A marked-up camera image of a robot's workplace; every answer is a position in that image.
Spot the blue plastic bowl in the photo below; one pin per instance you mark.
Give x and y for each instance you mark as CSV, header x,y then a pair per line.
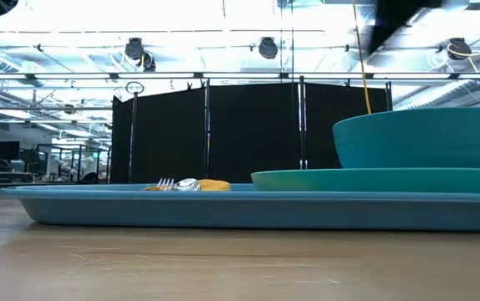
x,y
424,138

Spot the yellow cloth napkin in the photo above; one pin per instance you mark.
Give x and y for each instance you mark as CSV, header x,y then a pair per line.
x,y
215,185

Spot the black computer monitor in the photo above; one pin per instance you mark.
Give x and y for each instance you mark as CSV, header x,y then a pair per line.
x,y
5,150

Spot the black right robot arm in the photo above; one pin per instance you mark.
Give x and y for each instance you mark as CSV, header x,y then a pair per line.
x,y
394,18

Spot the blue plastic tray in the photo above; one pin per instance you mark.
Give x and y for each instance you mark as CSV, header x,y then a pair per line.
x,y
223,207

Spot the black folding partition screen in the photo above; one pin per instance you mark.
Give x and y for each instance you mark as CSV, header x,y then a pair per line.
x,y
252,134

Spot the teal plastic plate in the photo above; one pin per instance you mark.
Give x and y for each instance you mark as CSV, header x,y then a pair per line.
x,y
369,180

